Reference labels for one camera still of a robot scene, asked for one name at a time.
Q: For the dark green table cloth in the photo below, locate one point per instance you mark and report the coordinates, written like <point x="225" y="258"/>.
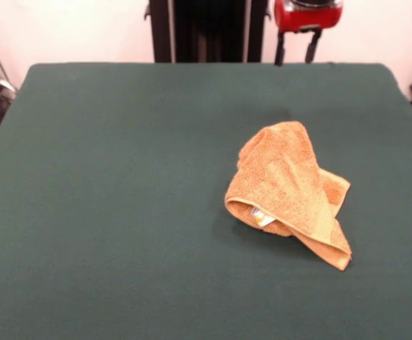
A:
<point x="120" y="177"/>

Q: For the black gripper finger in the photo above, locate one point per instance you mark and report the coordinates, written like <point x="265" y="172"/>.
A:
<point x="312" y="47"/>
<point x="280" y="49"/>

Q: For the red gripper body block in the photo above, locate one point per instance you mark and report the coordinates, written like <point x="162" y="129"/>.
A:
<point x="308" y="19"/>

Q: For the orange terry towel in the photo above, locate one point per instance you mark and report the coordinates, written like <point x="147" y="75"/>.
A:
<point x="280" y="177"/>

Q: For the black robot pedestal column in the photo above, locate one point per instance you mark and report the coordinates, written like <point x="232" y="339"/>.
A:
<point x="209" y="28"/>

